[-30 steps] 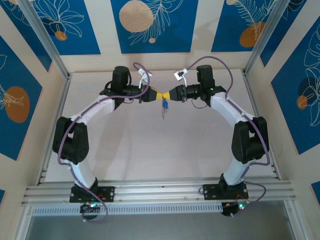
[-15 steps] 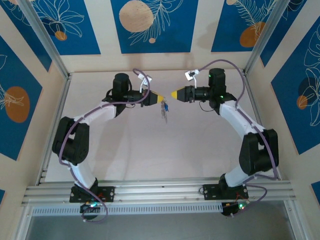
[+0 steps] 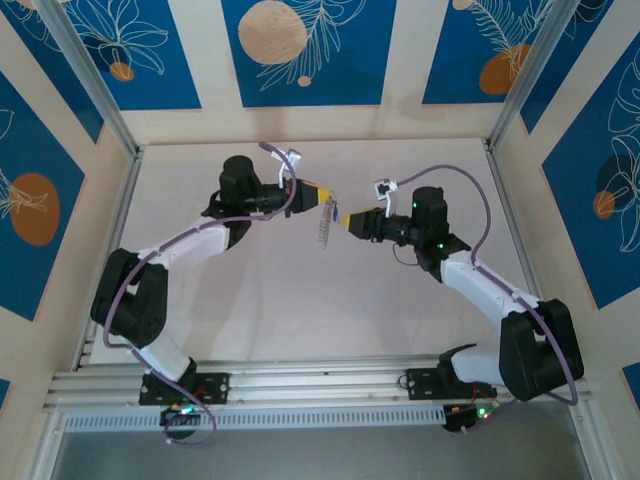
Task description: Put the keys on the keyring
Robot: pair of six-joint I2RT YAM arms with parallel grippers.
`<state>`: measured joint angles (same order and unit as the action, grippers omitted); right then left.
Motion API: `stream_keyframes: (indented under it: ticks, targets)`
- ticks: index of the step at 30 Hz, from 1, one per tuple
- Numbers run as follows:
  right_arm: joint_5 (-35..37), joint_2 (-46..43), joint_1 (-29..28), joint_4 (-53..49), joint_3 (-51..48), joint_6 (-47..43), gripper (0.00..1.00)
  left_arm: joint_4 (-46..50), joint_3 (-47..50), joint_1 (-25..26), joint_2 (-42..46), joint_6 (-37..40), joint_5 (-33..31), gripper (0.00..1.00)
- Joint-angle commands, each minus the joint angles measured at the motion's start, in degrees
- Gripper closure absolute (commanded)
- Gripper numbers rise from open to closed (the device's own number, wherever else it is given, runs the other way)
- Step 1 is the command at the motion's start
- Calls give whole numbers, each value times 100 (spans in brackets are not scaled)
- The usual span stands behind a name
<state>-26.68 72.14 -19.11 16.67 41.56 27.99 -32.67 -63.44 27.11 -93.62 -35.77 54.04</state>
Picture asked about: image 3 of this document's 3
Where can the aluminium corner post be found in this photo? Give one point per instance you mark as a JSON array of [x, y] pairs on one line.
[[90, 75], [537, 75]]

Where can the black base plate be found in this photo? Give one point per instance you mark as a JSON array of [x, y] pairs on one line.
[[217, 387], [420, 385]]

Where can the right aluminium corner post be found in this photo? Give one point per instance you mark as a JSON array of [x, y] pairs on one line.
[[537, 75]]

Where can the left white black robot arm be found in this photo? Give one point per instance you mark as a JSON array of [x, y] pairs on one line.
[[190, 245]]

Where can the aluminium frame leg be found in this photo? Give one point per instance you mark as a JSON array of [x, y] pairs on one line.
[[47, 445], [590, 440]]

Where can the left aluminium side rail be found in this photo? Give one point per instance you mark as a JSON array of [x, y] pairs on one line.
[[120, 220]]

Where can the left black controller board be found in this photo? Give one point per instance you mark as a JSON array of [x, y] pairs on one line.
[[180, 414]]

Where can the right aluminium side rail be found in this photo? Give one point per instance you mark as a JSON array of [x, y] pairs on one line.
[[502, 200]]

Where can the right black controller board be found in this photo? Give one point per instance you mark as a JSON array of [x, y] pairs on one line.
[[470, 415]]

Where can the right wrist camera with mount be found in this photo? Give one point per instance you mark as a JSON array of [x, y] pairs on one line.
[[382, 189]]

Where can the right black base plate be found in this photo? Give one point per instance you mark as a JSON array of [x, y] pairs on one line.
[[420, 385]]

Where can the aluminium front rail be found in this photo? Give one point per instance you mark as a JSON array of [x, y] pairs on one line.
[[325, 382]]

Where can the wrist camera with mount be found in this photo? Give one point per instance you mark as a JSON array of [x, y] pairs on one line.
[[382, 189], [292, 157]]

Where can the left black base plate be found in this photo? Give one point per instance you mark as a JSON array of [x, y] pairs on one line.
[[217, 387]]

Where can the black controller board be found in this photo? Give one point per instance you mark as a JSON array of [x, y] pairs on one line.
[[180, 414], [470, 415]]

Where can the aluminium side rail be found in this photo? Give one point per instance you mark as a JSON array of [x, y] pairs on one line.
[[120, 220], [502, 200]]

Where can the left aluminium corner post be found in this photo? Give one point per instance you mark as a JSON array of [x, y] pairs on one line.
[[90, 75]]

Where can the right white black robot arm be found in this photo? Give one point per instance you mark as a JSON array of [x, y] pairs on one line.
[[480, 280]]

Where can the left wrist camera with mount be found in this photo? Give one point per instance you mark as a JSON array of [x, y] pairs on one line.
[[292, 157]]

